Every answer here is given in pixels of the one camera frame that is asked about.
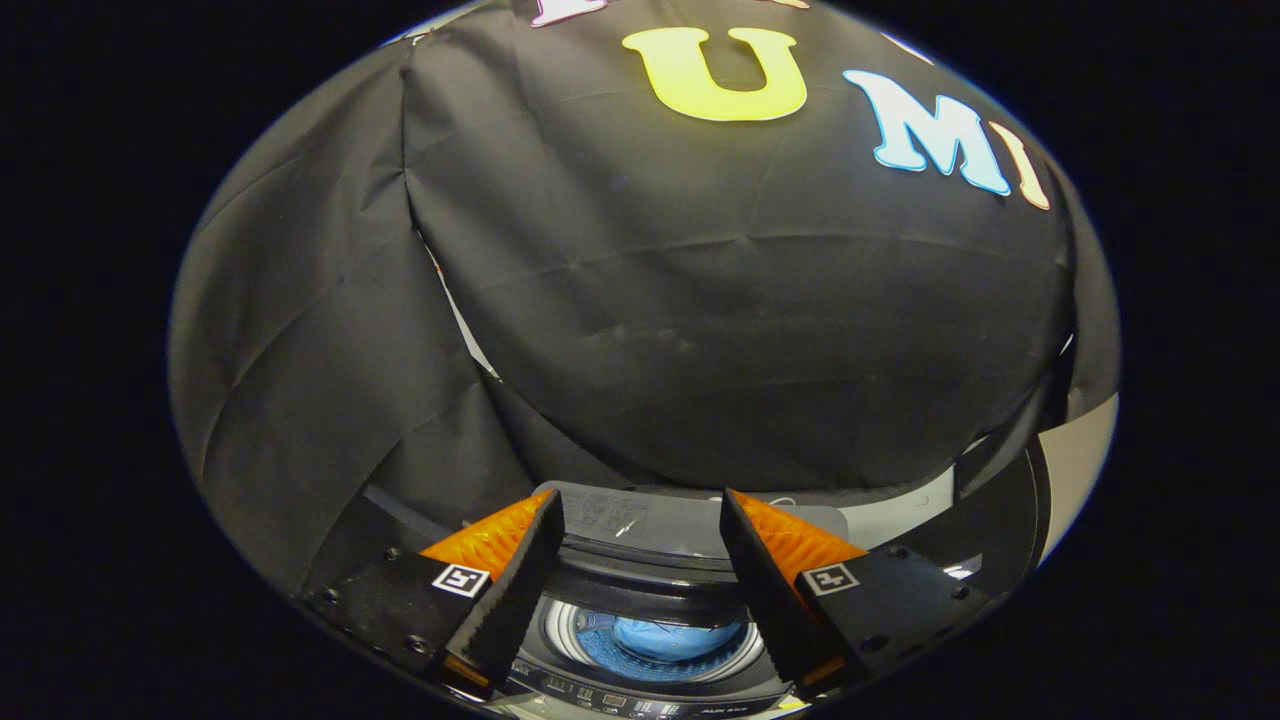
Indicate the grey washing machine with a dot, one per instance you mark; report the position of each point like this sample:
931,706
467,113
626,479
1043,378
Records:
640,702

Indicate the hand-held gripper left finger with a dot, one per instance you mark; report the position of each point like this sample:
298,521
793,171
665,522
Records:
520,585

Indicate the light blue polo shirt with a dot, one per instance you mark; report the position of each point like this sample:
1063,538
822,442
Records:
660,640

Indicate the black washing machine lid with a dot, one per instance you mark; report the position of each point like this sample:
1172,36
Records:
680,520

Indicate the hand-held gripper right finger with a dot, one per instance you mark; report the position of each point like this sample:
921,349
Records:
760,590

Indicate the black backdrop cloth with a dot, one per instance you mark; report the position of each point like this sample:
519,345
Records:
650,330

